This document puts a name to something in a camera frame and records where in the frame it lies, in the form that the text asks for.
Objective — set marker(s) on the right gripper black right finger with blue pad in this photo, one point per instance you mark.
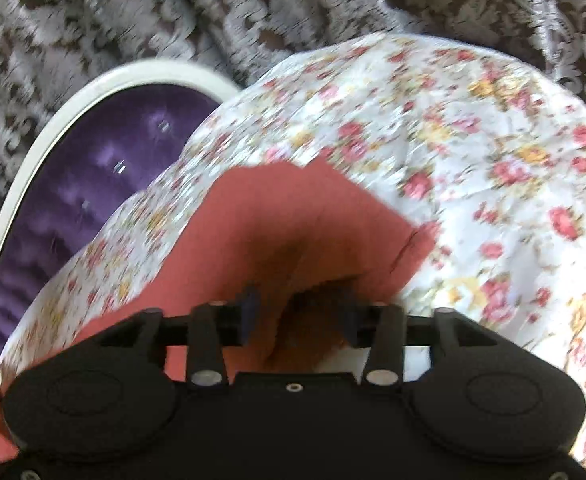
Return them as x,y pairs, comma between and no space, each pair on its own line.
380,328

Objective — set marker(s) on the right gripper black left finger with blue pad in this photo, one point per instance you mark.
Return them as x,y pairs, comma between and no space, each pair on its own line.
213,327

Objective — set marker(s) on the rust red pants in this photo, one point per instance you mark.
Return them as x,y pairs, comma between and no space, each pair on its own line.
277,235

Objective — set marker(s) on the floral white bedsheet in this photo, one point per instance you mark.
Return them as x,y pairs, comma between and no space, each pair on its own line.
482,149

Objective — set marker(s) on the purple tufted white-framed headboard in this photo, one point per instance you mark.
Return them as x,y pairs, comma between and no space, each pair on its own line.
108,141

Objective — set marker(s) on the grey damask curtain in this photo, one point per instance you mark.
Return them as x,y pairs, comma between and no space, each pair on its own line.
51,48

